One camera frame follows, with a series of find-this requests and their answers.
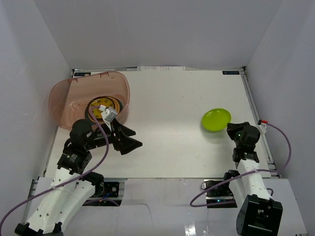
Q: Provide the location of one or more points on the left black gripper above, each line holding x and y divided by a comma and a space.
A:
115, 137

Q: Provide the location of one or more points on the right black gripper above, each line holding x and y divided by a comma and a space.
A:
232, 128

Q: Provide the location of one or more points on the dark teal glazed plate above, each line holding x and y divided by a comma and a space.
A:
120, 108

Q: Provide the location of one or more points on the lime green plate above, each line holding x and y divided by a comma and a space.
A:
216, 119

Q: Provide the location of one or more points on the yellow patterned plate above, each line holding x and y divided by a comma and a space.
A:
107, 101

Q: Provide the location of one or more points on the glossy black plate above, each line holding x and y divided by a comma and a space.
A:
86, 115

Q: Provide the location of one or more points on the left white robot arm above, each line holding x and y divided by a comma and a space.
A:
72, 186

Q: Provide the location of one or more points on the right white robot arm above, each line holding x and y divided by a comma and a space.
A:
259, 214

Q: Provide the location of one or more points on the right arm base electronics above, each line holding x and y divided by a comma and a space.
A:
220, 194

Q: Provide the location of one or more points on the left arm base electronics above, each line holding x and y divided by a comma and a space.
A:
107, 195

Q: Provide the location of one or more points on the pink translucent plastic bin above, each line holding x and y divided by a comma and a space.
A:
68, 99

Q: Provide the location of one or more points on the white papers at back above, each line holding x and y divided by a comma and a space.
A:
161, 68

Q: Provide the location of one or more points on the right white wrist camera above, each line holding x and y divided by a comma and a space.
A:
262, 126

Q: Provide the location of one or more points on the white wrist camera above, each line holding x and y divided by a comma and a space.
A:
108, 114
262, 126

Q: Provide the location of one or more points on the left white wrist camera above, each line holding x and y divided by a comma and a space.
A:
108, 114

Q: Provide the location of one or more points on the aluminium table frame rail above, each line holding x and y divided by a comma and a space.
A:
266, 150

